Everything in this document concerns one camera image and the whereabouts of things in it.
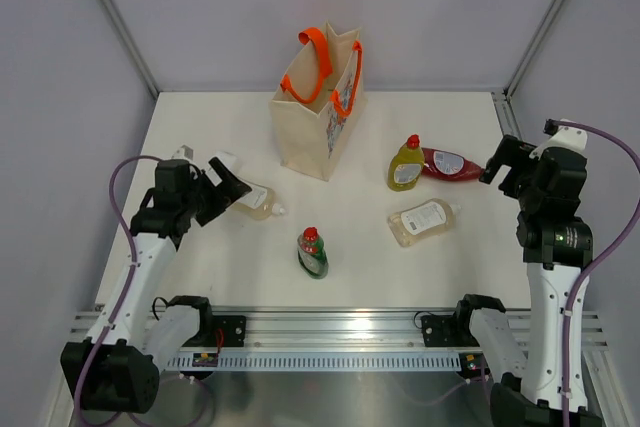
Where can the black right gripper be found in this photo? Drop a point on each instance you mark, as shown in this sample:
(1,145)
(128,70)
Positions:
(513,152)

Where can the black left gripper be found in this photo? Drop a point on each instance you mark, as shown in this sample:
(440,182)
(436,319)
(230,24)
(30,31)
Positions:
(224,194)

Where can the clear soap bottle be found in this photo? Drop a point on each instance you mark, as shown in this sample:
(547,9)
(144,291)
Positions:
(431,218)
(261,202)

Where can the red dish soap bottle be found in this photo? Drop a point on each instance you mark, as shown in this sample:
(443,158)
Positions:
(449,167)

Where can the yellow dish soap bottle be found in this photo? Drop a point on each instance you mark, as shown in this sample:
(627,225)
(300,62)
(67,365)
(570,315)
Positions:
(406,166)

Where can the green dish soap bottle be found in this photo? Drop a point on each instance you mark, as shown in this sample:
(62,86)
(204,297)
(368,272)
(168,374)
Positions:
(311,253)

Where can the beige canvas bag orange handles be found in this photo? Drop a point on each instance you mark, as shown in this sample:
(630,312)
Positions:
(319,100)

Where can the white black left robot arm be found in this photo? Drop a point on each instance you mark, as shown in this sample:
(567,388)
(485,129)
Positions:
(116,368)

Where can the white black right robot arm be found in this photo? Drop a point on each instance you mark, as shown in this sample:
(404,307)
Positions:
(542,385)

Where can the right side aluminium rail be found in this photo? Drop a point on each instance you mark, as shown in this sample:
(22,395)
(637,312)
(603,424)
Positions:
(505,115)

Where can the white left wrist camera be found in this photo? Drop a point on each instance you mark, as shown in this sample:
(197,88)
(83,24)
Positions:
(183,153)

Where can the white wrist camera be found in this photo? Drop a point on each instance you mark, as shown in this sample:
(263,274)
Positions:
(564,136)
(183,153)

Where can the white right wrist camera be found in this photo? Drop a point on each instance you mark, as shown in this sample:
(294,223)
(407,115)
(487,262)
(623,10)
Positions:
(564,136)

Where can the right aluminium corner post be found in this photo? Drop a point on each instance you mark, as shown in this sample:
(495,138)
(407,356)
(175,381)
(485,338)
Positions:
(548,20)

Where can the aluminium corner post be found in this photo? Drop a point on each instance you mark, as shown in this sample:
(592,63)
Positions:
(548,20)
(128,43)

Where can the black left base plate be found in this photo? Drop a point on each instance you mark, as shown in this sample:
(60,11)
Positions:
(229,331)

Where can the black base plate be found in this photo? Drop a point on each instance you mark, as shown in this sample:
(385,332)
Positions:
(229,331)
(438,330)

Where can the aluminium mounting rail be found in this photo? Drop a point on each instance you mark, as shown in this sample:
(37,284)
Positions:
(353,330)

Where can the white slotted cable duct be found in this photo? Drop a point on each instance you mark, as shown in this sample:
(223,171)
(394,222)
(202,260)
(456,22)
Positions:
(237,361)

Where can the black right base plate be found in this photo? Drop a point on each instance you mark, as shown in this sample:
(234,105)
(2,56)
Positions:
(438,330)

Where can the left aluminium corner post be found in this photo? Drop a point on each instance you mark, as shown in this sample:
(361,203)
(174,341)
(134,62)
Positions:
(128,43)

